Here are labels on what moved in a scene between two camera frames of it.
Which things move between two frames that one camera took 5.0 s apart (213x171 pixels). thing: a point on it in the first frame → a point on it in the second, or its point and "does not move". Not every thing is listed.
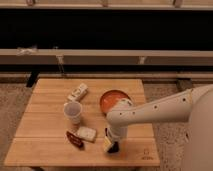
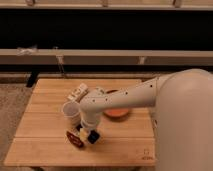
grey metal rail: (106, 57) does not move
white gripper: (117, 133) → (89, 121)
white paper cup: (72, 111) does not move
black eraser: (114, 147) → (93, 137)
